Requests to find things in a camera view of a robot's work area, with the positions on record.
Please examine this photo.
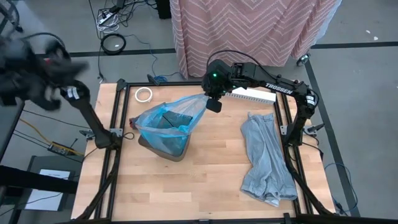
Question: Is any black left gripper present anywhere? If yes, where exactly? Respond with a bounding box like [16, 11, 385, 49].
[12, 40, 90, 111]

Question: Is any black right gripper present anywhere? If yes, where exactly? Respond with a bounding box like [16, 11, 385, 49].
[201, 59, 237, 100]

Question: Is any blue plastic trash bag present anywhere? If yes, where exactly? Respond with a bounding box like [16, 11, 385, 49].
[129, 93, 210, 157]

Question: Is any grey plastic trash bin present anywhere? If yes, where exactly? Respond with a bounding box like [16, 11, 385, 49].
[137, 110, 192, 162]

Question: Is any grey plastic trash bag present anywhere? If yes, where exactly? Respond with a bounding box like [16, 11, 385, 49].
[239, 111, 299, 208]

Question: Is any pink chevron cloth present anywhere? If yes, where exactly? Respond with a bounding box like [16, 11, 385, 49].
[169, 0, 343, 78]

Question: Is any black network box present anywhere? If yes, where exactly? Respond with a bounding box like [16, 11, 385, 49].
[46, 141, 75, 157]

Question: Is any black desk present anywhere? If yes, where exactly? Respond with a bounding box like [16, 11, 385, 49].
[0, 99, 25, 163]

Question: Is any white tape roll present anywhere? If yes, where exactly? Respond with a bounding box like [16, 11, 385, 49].
[134, 86, 154, 104]

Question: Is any grey flat board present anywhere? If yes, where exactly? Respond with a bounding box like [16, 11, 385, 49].
[18, 154, 82, 212]

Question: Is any white power strip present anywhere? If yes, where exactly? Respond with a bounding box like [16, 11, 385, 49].
[96, 10, 121, 26]

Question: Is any rack caster wheel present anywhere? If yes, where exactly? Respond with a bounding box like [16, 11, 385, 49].
[296, 52, 312, 67]

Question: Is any black bar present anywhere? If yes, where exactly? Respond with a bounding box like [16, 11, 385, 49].
[0, 164, 78, 195]

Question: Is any white paper sheet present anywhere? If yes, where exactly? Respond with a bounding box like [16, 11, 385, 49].
[24, 169, 72, 212]

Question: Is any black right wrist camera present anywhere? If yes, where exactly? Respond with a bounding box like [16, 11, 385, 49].
[205, 98, 223, 113]

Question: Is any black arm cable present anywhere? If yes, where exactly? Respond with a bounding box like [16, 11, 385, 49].
[206, 49, 280, 80]

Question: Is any white slotted cable duct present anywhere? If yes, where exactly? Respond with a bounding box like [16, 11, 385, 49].
[224, 86, 277, 105]

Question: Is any black table frame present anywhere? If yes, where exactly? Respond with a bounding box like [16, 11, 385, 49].
[73, 77, 398, 224]

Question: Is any yellow cable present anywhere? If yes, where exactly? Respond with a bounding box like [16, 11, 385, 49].
[19, 118, 85, 156]

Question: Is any blue cable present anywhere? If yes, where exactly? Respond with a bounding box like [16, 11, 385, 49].
[324, 161, 359, 216]
[132, 33, 186, 84]

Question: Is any black cable coil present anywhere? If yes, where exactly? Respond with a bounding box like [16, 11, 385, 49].
[99, 32, 127, 56]

